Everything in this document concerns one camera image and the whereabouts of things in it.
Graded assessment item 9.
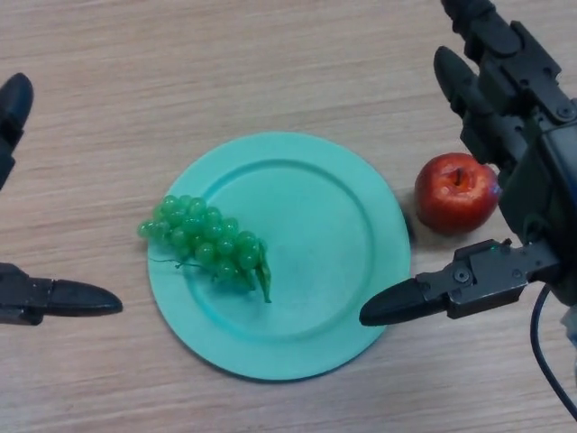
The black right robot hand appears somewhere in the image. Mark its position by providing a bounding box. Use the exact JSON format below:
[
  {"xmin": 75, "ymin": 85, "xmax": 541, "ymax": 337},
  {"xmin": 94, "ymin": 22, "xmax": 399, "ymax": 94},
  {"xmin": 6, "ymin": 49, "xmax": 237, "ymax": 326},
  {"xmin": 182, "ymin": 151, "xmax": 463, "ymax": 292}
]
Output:
[{"xmin": 358, "ymin": 0, "xmax": 577, "ymax": 327}]

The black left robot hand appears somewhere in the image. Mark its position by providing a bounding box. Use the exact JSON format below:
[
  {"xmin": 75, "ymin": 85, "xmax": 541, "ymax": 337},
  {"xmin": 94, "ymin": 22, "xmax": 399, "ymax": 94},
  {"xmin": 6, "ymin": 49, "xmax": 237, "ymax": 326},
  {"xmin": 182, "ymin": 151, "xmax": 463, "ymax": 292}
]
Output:
[{"xmin": 0, "ymin": 72, "xmax": 124, "ymax": 327}]

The green grape bunch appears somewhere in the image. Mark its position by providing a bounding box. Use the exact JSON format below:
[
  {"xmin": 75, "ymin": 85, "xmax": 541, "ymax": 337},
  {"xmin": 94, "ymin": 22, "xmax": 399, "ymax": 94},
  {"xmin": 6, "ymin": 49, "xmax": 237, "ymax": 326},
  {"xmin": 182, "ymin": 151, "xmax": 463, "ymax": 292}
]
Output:
[{"xmin": 136, "ymin": 194, "xmax": 274, "ymax": 304}]

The green round plate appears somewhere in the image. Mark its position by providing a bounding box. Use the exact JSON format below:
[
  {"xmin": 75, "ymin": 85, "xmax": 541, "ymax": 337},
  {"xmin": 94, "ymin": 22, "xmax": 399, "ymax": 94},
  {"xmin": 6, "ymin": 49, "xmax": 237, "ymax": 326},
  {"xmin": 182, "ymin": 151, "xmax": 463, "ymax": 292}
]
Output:
[{"xmin": 147, "ymin": 131, "xmax": 412, "ymax": 381}]

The red apple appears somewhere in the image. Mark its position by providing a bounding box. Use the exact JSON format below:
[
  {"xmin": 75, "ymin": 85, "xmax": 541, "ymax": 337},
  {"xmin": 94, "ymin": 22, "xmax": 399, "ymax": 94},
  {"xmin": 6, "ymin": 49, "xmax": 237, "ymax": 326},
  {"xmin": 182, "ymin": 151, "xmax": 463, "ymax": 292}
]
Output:
[{"xmin": 414, "ymin": 152, "xmax": 501, "ymax": 235}]

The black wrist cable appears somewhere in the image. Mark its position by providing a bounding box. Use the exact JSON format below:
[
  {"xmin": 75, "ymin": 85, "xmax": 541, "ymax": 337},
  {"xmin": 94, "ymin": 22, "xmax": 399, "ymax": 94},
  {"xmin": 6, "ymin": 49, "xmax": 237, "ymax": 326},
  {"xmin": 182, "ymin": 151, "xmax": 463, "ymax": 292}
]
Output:
[{"xmin": 530, "ymin": 283, "xmax": 577, "ymax": 414}]

